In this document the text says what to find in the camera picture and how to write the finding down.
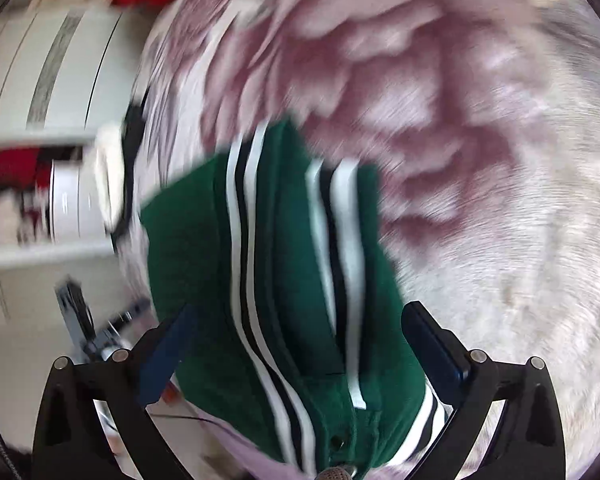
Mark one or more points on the green sweater with white stripes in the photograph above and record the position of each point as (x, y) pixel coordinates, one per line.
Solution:
(290, 270)

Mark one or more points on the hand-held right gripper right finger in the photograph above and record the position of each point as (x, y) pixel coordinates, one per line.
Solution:
(437, 355)

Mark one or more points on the red folded cloth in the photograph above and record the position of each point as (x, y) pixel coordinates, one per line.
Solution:
(7, 172)

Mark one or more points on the cream and black object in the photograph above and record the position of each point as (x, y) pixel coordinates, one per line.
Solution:
(111, 180)

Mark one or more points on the white shelf unit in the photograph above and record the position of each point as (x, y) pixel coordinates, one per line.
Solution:
(55, 70)

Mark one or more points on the black device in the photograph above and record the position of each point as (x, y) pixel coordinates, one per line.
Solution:
(75, 312)

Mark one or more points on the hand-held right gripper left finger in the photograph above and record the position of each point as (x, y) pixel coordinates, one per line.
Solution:
(165, 357)

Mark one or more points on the pink floral blanket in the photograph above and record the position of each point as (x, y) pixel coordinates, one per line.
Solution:
(480, 160)

